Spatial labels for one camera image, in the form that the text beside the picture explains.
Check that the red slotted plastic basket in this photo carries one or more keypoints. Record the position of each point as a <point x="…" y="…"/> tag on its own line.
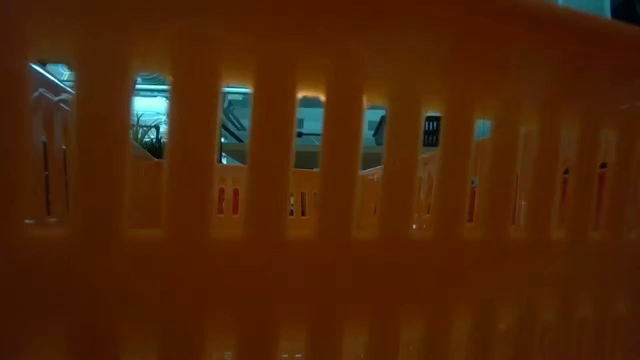
<point x="228" y="201"/>

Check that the orange slotted plastic basket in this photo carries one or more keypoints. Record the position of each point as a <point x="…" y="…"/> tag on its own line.
<point x="320" y="280"/>

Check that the black vented box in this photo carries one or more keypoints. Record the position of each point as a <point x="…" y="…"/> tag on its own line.
<point x="432" y="131"/>

